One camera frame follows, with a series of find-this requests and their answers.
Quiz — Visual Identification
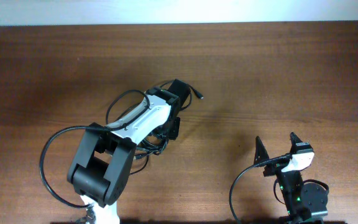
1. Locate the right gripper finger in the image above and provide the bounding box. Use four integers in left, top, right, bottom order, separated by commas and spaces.
254, 136, 269, 165
290, 132, 302, 153

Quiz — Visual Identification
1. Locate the black usb cable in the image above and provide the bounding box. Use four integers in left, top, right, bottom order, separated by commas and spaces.
128, 136, 167, 176
135, 130, 170, 161
158, 80, 204, 111

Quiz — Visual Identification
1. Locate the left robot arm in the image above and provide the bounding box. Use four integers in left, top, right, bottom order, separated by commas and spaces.
67, 79, 203, 223

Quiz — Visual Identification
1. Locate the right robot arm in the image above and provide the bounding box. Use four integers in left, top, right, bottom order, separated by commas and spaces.
254, 133, 329, 223

